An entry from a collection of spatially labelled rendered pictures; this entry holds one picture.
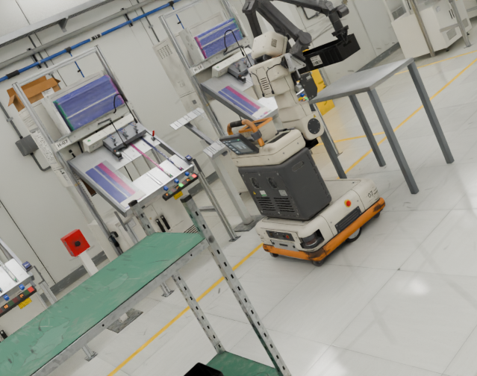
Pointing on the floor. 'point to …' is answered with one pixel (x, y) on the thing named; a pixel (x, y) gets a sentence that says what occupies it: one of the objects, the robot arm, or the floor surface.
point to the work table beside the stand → (366, 83)
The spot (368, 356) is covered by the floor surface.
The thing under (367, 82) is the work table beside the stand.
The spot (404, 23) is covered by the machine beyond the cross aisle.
